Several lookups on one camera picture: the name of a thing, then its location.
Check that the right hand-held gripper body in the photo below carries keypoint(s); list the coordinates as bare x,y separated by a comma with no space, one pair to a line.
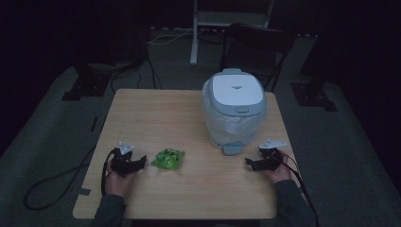
270,154

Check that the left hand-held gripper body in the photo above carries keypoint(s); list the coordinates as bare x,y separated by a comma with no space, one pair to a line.
122,160

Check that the green snack packet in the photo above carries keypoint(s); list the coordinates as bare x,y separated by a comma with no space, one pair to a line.
168,159

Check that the white pedal trash can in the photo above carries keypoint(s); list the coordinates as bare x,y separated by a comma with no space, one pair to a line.
235,108

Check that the person's right hand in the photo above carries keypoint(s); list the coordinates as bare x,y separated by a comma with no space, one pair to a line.
280,171

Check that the person's left hand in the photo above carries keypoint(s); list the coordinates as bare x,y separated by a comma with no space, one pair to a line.
118,183

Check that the grey tape strip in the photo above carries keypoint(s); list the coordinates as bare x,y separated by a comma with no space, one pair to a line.
83,191

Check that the black stand base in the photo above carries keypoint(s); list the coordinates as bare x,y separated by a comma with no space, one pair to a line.
312,94
86,85

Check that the black folding chair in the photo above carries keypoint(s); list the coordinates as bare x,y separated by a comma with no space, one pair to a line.
255,53

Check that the white metal stand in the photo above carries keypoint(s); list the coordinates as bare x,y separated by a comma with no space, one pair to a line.
217,22

